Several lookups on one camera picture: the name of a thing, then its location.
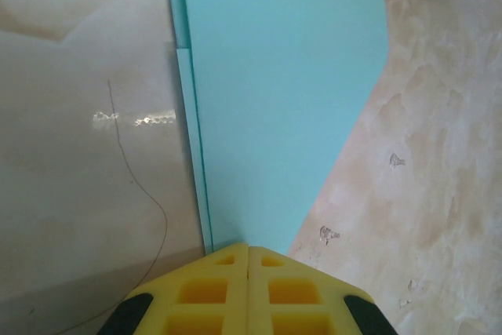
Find light blue cloth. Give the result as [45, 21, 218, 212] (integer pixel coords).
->
[163, 0, 389, 257]

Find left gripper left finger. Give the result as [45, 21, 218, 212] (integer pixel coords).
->
[97, 243, 249, 335]

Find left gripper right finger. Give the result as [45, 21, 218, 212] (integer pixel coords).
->
[248, 246, 399, 335]

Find thin dark hair strand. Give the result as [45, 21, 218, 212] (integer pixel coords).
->
[50, 78, 169, 335]

